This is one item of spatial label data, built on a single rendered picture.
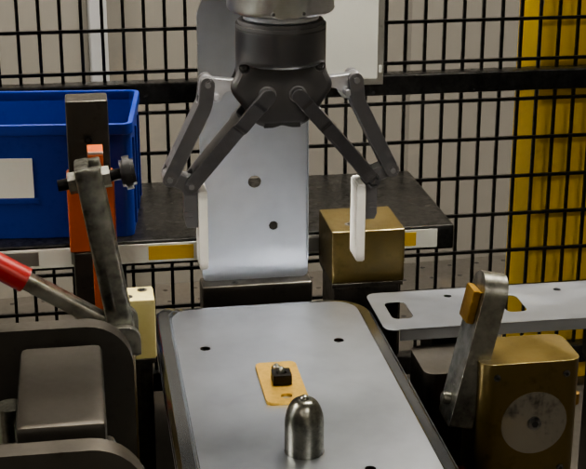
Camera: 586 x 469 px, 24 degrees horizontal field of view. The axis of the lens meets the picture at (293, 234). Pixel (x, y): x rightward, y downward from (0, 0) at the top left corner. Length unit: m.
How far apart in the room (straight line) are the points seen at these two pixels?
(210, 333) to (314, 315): 0.11
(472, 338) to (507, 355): 0.04
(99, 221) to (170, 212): 0.47
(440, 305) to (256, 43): 0.43
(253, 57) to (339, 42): 0.61
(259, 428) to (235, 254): 0.35
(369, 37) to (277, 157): 0.33
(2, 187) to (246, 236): 0.27
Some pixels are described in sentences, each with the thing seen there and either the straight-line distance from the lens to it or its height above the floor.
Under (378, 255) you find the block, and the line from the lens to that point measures 1.45.
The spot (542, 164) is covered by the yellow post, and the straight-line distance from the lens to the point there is 1.85.
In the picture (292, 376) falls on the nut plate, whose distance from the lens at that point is 1.24.
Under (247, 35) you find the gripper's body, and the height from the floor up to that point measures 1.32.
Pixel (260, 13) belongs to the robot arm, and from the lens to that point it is 1.08.
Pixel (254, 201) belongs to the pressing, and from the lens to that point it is 1.44.
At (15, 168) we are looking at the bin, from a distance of 1.51.
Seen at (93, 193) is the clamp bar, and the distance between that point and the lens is 1.13.
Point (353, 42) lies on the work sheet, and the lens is 1.71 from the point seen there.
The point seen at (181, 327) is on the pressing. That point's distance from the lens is 1.35.
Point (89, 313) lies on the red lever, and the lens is 1.18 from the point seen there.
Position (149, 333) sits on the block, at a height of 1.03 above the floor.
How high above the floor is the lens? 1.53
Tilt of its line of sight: 19 degrees down
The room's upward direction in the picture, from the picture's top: straight up
